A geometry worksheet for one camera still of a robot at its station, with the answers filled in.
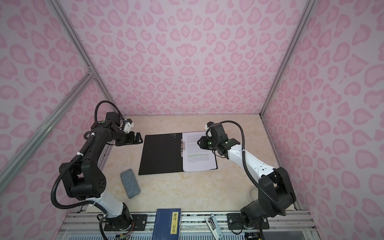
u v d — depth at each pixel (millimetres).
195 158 955
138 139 801
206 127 786
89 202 498
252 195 799
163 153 987
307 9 696
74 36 771
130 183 838
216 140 668
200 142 817
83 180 467
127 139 782
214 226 705
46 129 642
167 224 720
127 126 812
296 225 723
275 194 424
